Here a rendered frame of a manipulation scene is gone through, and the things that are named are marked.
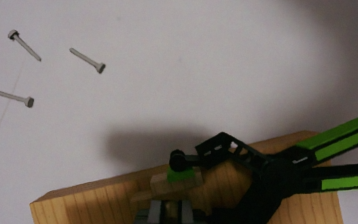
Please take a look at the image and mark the tan wooden board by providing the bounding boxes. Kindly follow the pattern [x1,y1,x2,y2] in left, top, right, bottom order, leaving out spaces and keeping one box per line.
[29,130,344,224]

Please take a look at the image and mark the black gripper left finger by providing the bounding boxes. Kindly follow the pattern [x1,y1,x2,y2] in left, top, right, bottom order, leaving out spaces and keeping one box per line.
[133,200,164,224]

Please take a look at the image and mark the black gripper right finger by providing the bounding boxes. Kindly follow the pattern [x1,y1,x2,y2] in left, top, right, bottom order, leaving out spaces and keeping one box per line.
[178,200,208,224]

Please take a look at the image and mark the grey metal nail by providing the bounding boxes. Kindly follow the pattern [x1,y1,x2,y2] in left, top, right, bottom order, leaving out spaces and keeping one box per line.
[69,48,106,73]
[0,91,34,108]
[7,29,41,61]

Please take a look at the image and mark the black spring clamp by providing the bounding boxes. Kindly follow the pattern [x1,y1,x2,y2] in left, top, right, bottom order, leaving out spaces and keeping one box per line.
[167,117,358,224]

